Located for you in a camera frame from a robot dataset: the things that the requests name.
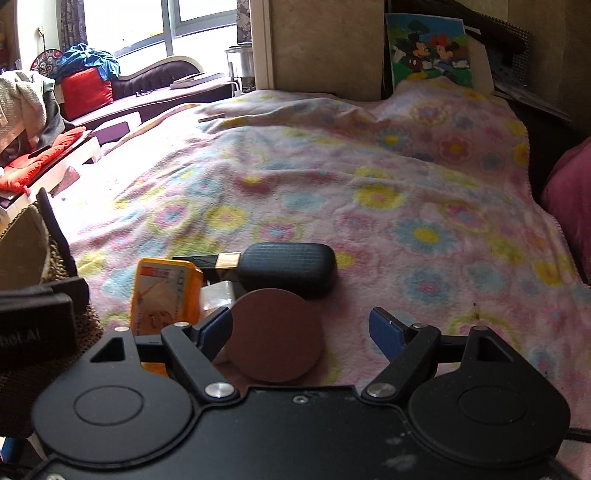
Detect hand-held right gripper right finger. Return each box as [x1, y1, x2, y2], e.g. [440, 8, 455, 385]
[362, 307, 513, 402]

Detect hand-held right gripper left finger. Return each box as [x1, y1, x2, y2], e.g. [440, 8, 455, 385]
[88, 307, 236, 402]

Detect round brown disc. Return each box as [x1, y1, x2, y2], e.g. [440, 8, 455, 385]
[215, 288, 325, 383]

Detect orange yellow box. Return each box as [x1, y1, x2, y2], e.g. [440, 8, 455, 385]
[130, 259, 205, 374]

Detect brown woven basket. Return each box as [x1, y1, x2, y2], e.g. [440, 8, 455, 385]
[0, 187, 107, 439]

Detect white silver small box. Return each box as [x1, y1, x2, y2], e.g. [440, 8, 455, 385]
[201, 281, 243, 319]

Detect black and gold box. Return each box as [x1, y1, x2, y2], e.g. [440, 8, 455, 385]
[172, 251, 242, 282]

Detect black textured case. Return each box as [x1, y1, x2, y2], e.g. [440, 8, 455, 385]
[235, 243, 338, 301]

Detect pink floral blanket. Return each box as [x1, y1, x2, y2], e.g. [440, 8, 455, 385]
[48, 76, 591, 388]

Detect red padded mat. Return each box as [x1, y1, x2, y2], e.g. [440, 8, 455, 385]
[0, 127, 86, 192]

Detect white bench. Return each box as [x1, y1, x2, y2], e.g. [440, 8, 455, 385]
[0, 136, 101, 217]

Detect beige knitted throw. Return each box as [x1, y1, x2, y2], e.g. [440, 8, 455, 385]
[0, 71, 63, 148]

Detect pink pillow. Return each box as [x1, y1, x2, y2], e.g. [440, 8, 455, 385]
[540, 136, 591, 287]

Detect red cushion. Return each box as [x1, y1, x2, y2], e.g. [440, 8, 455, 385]
[60, 69, 114, 121]

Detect book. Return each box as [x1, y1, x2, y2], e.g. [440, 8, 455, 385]
[170, 73, 208, 89]

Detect purple chaise lounge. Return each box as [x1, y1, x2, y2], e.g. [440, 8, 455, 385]
[60, 55, 236, 125]

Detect round patterned board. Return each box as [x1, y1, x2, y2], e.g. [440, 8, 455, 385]
[30, 50, 63, 75]

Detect blue cloth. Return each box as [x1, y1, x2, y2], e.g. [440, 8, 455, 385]
[60, 44, 122, 79]

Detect cartoon mouse picture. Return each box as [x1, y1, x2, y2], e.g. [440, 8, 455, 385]
[385, 13, 474, 90]

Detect beige headboard panel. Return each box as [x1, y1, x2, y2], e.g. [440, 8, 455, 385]
[268, 0, 386, 100]

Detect black woven panel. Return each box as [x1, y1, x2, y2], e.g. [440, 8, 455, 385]
[462, 14, 532, 86]

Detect window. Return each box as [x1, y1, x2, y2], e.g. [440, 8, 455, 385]
[76, 0, 252, 61]

